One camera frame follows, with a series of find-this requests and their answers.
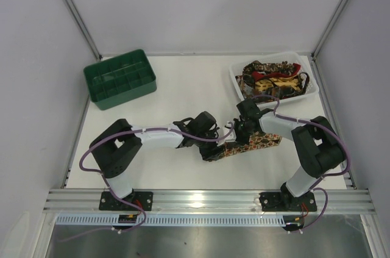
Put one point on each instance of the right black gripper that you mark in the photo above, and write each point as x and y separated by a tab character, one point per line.
239	135

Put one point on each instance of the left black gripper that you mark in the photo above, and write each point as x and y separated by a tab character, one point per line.
209	152

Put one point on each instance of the floral patterned tie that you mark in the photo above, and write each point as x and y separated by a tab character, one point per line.
256	142

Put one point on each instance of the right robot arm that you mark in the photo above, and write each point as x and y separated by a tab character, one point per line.
320	151

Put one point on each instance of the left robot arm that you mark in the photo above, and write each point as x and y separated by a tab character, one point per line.
120	143

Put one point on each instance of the pile of ties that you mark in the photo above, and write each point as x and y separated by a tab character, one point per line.
263	82

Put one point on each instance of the white plastic basket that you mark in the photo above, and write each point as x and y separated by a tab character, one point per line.
291	57

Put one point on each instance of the green compartment tray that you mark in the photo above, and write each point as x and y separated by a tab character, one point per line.
120	79

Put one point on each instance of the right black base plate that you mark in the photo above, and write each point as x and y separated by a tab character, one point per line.
285	202

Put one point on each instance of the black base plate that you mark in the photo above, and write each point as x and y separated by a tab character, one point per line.
285	202
141	199

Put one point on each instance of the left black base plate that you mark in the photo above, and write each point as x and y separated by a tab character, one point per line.
141	199

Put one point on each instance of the white slotted cable duct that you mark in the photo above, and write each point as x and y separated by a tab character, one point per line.
170	220

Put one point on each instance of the aluminium mounting rail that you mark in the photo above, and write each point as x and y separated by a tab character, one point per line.
246	202

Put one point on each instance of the right frame post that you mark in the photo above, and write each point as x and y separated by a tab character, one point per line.
341	6

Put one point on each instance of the frame post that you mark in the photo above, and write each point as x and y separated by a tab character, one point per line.
341	6
82	27

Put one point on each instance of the left frame post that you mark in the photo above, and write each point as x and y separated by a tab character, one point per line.
82	27

